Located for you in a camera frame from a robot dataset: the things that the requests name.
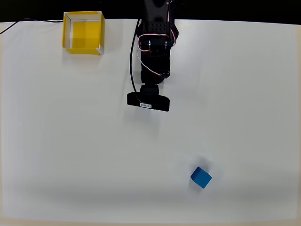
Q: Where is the blue cube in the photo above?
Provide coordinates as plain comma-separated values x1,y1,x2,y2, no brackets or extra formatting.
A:
190,166,213,189

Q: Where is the yellow open cardboard box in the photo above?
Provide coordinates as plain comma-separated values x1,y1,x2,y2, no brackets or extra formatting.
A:
62,11,105,57

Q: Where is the black bar webcam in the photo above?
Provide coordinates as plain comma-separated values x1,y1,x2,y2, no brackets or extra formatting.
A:
127,91,171,113

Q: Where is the red white servo wire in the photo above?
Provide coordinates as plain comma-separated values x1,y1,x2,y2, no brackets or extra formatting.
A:
136,34,170,80

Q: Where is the black webcam cable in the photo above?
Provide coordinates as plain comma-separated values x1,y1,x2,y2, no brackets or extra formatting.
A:
129,18,143,104

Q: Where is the thin black table cable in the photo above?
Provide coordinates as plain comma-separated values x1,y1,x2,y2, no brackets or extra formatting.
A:
0,18,64,35

